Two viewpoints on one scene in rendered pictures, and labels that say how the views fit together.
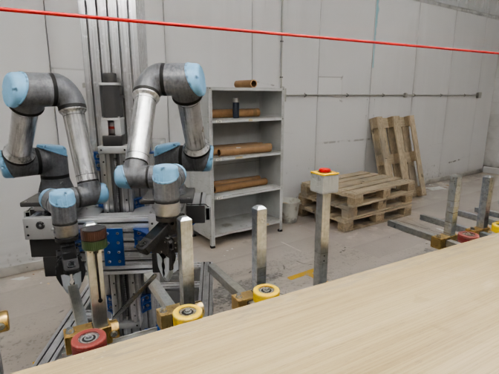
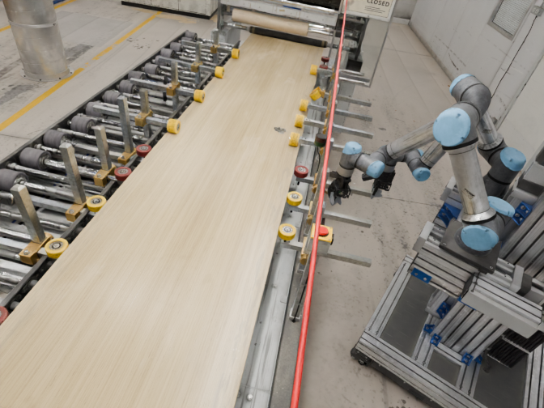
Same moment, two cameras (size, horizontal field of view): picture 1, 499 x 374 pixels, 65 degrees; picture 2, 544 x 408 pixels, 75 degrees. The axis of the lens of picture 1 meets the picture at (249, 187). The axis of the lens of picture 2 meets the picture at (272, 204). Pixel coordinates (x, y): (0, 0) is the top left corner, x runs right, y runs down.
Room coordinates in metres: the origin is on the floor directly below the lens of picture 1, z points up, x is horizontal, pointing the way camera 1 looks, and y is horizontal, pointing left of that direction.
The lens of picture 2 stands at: (1.65, -1.09, 2.05)
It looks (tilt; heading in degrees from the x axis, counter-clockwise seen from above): 41 degrees down; 123
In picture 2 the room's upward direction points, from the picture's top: 10 degrees clockwise
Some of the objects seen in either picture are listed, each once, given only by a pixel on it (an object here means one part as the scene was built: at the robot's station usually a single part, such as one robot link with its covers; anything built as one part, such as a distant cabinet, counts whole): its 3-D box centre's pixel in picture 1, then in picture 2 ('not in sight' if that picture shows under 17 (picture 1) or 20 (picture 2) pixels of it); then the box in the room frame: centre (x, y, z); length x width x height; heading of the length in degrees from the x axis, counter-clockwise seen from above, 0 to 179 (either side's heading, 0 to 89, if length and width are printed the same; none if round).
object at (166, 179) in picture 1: (166, 182); (350, 155); (1.15, 0.25, 1.22); 0.09 x 0.08 x 0.11; 179
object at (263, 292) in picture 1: (266, 305); (286, 237); (1.08, -0.05, 0.85); 0.08 x 0.08 x 0.11
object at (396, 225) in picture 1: (425, 235); not in sight; (1.74, -0.83, 0.84); 0.43 x 0.03 x 0.04; 29
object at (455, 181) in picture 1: (450, 226); not in sight; (1.69, -0.90, 0.90); 0.03 x 0.03 x 0.48; 29
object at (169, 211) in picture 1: (166, 208); (346, 169); (1.15, 0.25, 1.14); 0.08 x 0.08 x 0.05
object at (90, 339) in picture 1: (90, 356); (299, 176); (0.84, 0.39, 0.85); 0.08 x 0.08 x 0.11
